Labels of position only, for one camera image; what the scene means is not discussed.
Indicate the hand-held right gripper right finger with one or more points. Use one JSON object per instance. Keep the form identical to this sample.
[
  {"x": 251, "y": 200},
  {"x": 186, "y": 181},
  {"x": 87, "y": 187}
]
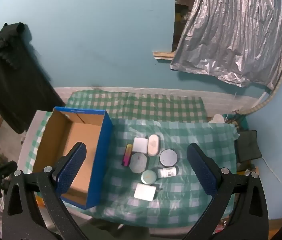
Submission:
[{"x": 201, "y": 167}]

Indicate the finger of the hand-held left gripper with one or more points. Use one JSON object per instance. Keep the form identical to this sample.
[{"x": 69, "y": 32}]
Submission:
[{"x": 2, "y": 170}]

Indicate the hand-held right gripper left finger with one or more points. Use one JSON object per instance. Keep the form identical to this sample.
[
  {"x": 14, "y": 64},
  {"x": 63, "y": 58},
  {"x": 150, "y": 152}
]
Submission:
[{"x": 72, "y": 167}]

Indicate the blue cardboard box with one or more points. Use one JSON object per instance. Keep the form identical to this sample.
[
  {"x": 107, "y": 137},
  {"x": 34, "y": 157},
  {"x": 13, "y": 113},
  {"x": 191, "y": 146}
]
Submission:
[{"x": 80, "y": 140}]

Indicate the round grey puck speaker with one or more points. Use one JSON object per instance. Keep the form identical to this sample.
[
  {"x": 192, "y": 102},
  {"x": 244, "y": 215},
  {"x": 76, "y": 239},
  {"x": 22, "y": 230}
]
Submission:
[{"x": 168, "y": 157}]

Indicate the white pill bottle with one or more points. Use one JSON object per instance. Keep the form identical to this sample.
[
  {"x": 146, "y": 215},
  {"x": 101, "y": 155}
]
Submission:
[{"x": 167, "y": 172}]

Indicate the white oval case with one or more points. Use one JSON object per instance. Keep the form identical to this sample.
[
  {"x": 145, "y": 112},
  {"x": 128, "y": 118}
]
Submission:
[{"x": 153, "y": 145}]

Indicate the round green tin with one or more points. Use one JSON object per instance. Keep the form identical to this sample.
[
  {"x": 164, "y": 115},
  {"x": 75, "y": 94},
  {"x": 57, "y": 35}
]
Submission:
[{"x": 148, "y": 176}]

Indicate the pink and yellow rectangular pack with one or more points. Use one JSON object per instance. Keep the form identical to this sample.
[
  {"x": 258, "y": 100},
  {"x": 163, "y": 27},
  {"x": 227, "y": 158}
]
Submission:
[{"x": 127, "y": 155}]

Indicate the large white square charger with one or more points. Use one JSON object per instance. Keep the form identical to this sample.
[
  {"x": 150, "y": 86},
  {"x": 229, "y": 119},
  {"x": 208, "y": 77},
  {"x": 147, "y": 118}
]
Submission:
[{"x": 144, "y": 191}]

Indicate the white octagonal plug adapter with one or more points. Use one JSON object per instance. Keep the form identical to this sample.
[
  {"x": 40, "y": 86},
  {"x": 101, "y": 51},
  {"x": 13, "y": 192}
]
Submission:
[{"x": 139, "y": 162}]

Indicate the small white square charger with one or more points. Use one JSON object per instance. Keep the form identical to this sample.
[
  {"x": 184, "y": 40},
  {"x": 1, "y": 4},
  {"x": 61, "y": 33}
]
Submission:
[{"x": 140, "y": 145}]

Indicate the green white checked plastic tablecloth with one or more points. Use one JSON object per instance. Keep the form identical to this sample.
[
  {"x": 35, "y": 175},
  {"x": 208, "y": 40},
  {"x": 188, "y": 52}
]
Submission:
[{"x": 193, "y": 135}]

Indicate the black cushion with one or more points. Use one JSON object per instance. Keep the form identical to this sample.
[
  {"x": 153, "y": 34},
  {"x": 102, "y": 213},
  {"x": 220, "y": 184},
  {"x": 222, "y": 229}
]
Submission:
[{"x": 248, "y": 146}]

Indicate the white cup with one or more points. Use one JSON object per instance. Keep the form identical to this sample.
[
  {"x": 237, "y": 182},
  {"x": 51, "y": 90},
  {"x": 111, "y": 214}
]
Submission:
[{"x": 217, "y": 118}]

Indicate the black hanging garment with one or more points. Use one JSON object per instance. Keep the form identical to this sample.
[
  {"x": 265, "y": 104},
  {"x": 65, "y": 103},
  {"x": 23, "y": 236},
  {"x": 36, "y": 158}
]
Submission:
[{"x": 10, "y": 80}]

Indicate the green beige checked cloth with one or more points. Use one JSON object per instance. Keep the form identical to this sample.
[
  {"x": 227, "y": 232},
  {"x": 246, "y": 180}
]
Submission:
[{"x": 143, "y": 102}]

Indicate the wooden plank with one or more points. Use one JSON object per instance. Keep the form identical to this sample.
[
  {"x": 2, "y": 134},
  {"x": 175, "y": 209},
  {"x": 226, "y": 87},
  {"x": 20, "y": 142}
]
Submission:
[{"x": 163, "y": 55}]

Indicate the silver foil curtain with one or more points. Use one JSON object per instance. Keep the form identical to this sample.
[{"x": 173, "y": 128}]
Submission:
[{"x": 231, "y": 30}]

